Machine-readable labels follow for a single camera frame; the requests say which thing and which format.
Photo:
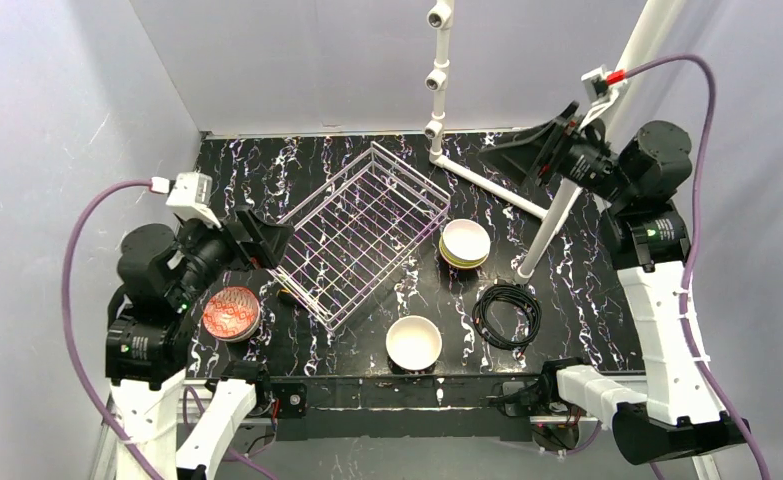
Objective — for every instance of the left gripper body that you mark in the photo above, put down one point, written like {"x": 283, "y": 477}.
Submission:
{"x": 245, "y": 237}

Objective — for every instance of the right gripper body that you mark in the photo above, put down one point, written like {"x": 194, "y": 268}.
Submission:
{"x": 556, "y": 153}

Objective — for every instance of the yellow-green bowl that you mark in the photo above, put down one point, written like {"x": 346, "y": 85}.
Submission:
{"x": 457, "y": 263}

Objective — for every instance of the beige bowl white inside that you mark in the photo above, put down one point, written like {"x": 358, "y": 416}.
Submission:
{"x": 413, "y": 343}

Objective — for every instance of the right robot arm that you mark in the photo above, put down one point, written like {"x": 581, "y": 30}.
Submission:
{"x": 679, "y": 415}

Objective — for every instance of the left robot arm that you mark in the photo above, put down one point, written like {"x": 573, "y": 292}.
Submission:
{"x": 164, "y": 271}

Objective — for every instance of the small yellow black object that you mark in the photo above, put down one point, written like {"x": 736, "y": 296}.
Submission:
{"x": 286, "y": 297}

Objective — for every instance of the red patterned bowl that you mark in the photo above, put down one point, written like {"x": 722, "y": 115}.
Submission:
{"x": 232, "y": 315}

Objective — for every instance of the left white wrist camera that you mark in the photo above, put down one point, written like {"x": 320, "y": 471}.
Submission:
{"x": 188, "y": 197}

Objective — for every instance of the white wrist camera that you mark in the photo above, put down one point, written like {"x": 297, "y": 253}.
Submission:
{"x": 603, "y": 90}
{"x": 188, "y": 197}

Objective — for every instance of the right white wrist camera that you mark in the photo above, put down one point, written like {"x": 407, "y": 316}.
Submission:
{"x": 603, "y": 90}

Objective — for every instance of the white wire dish rack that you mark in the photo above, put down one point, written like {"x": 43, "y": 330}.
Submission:
{"x": 355, "y": 230}

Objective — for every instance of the aluminium table frame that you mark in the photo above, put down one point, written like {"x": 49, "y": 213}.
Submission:
{"x": 422, "y": 406}

